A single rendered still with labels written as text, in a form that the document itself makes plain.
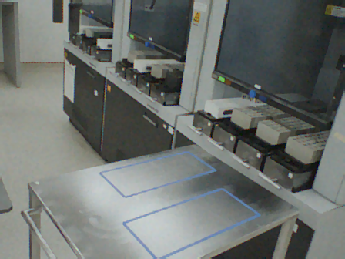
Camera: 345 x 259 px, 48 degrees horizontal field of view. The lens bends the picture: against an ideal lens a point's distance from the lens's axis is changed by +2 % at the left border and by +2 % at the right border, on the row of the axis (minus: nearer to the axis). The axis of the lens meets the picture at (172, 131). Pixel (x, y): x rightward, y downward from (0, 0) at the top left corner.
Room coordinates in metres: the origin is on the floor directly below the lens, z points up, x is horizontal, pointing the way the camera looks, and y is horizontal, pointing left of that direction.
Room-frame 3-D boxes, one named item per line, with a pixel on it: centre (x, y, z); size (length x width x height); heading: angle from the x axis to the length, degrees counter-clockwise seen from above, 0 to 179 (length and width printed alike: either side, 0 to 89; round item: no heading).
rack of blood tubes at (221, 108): (1.69, -0.28, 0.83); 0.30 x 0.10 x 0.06; 126
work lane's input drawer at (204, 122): (1.77, -0.38, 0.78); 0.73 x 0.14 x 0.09; 126
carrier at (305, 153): (1.26, -0.46, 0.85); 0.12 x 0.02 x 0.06; 35
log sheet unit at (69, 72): (2.99, 0.91, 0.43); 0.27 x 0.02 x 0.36; 36
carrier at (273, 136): (1.39, -0.37, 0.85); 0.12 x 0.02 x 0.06; 35
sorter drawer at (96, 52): (2.79, 0.36, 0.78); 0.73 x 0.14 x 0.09; 126
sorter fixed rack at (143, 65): (2.26, 0.14, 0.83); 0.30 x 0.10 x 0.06; 126
